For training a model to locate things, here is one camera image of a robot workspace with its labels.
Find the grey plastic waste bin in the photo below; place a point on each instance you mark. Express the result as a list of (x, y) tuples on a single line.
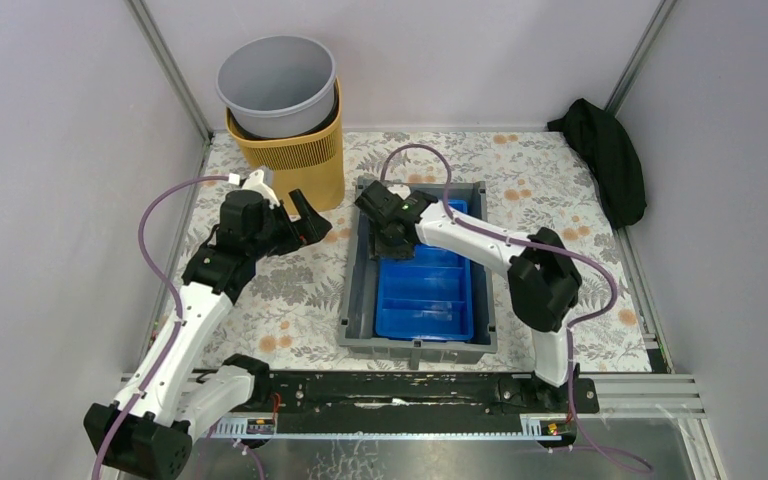
[(279, 86)]

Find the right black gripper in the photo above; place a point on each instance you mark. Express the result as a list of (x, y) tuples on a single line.
[(377, 248)]

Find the aluminium frame base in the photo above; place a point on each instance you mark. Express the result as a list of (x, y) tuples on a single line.
[(651, 422)]

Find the floral patterned table mat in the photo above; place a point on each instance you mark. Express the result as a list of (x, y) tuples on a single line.
[(288, 315)]

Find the yellow slatted waste bin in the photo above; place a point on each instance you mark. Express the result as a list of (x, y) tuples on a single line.
[(312, 163)]

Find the large grey plastic crate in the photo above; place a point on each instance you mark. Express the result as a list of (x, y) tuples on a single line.
[(355, 330)]

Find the blue plastic divided crate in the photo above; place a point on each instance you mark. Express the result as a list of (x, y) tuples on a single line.
[(428, 297)]

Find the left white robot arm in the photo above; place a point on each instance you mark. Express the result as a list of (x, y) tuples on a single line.
[(151, 426)]

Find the black cloth bundle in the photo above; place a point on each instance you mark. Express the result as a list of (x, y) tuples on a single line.
[(604, 145)]

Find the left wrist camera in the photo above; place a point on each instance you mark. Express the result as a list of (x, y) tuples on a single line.
[(259, 181)]

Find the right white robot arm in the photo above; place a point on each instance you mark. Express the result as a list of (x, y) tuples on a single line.
[(543, 282)]

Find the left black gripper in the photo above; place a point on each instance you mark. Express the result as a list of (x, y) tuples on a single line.
[(292, 227)]

